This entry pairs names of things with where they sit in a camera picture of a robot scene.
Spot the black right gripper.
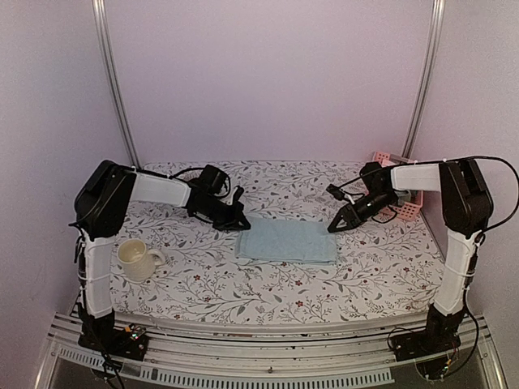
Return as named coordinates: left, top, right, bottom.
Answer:
left=329, top=190, right=396, bottom=233

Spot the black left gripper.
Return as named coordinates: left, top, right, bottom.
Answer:
left=198, top=196, right=251, bottom=231

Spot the pink plastic basket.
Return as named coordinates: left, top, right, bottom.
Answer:
left=372, top=152, right=423, bottom=221

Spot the light blue towel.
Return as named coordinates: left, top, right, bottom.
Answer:
left=234, top=217, right=337, bottom=264

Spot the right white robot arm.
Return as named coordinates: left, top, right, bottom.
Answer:
left=326, top=156, right=494, bottom=317

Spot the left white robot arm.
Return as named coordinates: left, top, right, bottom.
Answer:
left=71, top=160, right=251, bottom=319

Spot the cream ceramic mug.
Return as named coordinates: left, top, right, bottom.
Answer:
left=117, top=239, right=166, bottom=283

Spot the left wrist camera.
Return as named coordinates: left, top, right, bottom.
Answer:
left=231, top=186, right=244, bottom=205

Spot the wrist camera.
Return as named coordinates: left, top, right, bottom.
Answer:
left=326, top=184, right=352, bottom=201
left=231, top=186, right=244, bottom=205

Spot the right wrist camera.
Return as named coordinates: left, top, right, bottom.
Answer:
left=326, top=184, right=352, bottom=201

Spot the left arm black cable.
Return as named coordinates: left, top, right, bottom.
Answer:
left=168, top=166, right=208, bottom=183

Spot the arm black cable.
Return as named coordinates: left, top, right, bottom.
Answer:
left=445, top=154, right=519, bottom=232
left=168, top=166, right=208, bottom=183

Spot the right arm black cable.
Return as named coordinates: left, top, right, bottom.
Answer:
left=445, top=154, right=519, bottom=232

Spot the right aluminium corner post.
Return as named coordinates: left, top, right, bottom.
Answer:
left=401, top=0, right=445, bottom=159

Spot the aluminium corner post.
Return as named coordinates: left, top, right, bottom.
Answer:
left=401, top=0, right=445, bottom=159
left=92, top=0, right=141, bottom=168

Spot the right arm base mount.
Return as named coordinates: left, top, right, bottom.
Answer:
left=388, top=319, right=461, bottom=361

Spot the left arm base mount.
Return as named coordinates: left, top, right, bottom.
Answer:
left=78, top=316, right=149, bottom=361

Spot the aluminium front rail frame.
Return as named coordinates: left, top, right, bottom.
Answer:
left=35, top=313, right=511, bottom=388

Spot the left aluminium corner post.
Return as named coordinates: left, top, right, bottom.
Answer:
left=92, top=0, right=141, bottom=168

